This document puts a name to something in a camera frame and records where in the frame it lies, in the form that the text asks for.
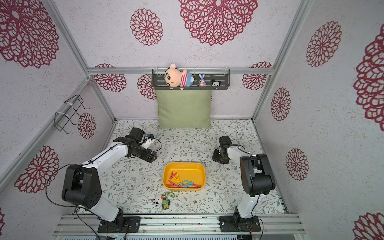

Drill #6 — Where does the yellow plastic storage box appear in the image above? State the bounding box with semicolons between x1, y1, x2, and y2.
163;162;206;191

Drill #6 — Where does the red clothespin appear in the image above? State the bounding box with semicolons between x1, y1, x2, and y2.
170;171;178;180

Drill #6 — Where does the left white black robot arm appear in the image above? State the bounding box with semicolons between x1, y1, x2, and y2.
62;128;157;223

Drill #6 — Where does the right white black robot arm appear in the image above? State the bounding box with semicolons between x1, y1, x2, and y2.
212;136;276;221

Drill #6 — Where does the green square pillow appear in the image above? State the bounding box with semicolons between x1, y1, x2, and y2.
156;90;212;129

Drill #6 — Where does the black white mouse figure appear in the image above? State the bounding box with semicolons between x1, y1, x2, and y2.
211;80;221;88

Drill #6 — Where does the small blue bunny figure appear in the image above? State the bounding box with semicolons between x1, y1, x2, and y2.
199;74;206;87

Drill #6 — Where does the pink boy plush doll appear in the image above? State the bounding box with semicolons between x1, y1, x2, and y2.
164;64;195;90

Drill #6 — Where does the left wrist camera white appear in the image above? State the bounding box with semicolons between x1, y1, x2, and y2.
141;134;154;150

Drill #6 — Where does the cow plush keychain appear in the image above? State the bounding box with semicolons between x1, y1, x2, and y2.
152;195;163;207

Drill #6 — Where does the green toy keychain with chain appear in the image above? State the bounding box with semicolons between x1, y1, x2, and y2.
161;191;180;210

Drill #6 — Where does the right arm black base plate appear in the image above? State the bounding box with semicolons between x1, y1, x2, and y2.
219;214;262;233

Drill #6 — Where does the dark metal wall shelf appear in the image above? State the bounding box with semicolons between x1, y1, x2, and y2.
152;64;230;90

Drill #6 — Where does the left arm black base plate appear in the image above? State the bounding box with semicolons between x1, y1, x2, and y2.
97;216;141;234

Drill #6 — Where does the black wire wall rack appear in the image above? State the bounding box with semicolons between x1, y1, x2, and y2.
53;94;90;135

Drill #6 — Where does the aluminium front rail frame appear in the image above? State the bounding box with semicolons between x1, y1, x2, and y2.
53;214;307;240

